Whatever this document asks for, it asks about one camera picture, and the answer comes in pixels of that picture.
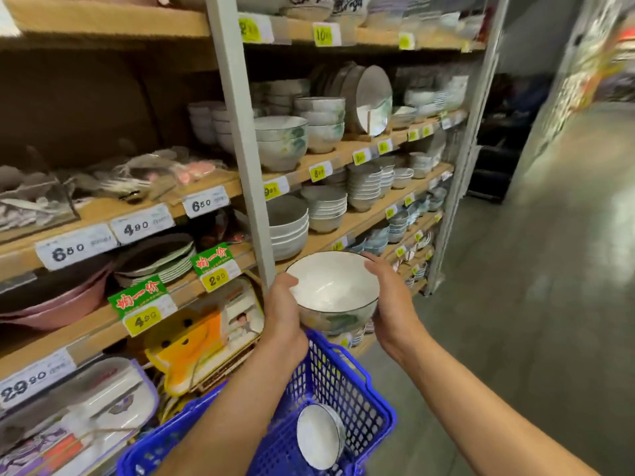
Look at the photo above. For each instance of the person's right hand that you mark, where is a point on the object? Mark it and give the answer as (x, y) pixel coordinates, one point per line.
(397, 312)

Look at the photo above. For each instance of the person's left hand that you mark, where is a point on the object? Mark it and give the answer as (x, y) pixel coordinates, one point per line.
(283, 322)

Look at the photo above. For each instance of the blue shopping basket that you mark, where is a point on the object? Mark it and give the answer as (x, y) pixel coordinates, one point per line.
(357, 391)

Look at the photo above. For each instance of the medium floral bowls stack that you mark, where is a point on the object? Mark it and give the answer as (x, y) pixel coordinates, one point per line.
(227, 142)

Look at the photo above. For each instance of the person's right forearm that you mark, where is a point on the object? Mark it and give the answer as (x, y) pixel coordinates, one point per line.
(486, 411)

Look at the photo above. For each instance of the person's left forearm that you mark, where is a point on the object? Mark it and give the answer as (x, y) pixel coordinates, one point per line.
(233, 421)

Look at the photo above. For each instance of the row of blue grey bowls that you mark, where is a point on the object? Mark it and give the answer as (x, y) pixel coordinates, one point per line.
(397, 228)

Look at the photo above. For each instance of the stack of large white bowls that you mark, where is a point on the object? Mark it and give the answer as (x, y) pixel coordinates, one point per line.
(287, 228)

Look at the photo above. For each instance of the stack of large white dishes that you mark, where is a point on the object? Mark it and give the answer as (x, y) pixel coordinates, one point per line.
(260, 2)

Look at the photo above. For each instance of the green sign price tag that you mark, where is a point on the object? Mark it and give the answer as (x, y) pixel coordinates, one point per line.
(214, 280)
(141, 322)

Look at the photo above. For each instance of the yellow bear divided plate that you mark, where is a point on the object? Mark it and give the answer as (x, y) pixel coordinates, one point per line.
(188, 351)

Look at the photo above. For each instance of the white price tag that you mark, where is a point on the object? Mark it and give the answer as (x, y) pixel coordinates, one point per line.
(74, 248)
(206, 203)
(141, 225)
(34, 381)

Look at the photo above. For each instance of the stack of pale green plates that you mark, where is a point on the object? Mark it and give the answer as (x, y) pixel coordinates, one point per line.
(154, 257)

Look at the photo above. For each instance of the bundle of pink ceramic spoons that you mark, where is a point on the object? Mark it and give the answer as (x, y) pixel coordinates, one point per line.
(196, 170)

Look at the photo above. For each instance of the wooden plate rack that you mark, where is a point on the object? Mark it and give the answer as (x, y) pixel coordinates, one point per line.
(369, 123)

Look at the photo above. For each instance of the white divided kids plate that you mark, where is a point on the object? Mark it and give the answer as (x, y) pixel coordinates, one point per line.
(109, 406)

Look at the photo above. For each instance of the dark display rack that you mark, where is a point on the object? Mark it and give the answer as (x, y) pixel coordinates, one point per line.
(506, 143)

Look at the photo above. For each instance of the row of black-rimmed floral plates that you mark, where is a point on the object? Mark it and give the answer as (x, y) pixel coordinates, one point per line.
(372, 94)

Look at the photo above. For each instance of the clear box of spoons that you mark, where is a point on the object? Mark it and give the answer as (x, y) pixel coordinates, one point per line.
(34, 203)

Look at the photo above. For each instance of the distant stocked shelving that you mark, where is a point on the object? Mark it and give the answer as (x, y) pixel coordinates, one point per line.
(580, 79)

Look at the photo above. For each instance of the blue patterned white bowl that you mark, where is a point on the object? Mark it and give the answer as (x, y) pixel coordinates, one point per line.
(307, 12)
(349, 14)

